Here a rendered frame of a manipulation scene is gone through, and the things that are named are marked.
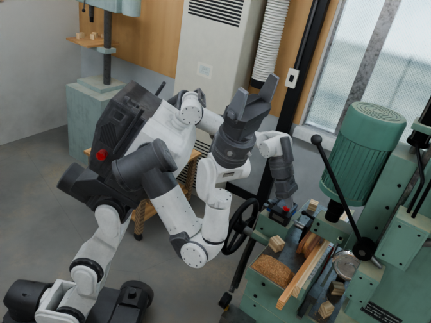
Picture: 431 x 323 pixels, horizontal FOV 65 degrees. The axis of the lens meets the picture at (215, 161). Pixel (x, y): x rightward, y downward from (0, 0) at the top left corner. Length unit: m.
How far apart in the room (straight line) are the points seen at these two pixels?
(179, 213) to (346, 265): 0.61
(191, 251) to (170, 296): 1.36
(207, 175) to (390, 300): 0.79
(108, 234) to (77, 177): 0.24
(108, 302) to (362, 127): 1.55
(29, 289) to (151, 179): 1.13
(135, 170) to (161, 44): 2.36
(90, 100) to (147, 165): 2.16
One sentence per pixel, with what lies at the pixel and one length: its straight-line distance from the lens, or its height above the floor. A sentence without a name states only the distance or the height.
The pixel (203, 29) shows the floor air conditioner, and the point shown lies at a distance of 2.59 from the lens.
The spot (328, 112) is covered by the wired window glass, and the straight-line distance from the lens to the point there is 2.71.
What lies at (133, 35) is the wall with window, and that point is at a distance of 3.41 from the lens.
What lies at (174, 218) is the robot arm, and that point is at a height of 1.20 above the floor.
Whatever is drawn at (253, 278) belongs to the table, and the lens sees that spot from 1.30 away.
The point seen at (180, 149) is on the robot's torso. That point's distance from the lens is 1.04.
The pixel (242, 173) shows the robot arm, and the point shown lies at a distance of 0.84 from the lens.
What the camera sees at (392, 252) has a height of 1.19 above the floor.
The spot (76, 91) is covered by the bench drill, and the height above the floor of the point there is 0.68.
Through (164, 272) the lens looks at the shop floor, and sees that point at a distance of 2.40.
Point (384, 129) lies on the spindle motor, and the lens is 1.11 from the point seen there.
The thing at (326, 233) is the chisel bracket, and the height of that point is 1.03.
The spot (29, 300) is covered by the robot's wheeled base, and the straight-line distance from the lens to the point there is 1.90.
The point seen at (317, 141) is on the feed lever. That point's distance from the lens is 1.08.
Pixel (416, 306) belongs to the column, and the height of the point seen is 1.00.
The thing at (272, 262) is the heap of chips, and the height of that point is 0.94.
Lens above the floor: 1.81
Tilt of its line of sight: 30 degrees down
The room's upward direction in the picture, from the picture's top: 11 degrees clockwise
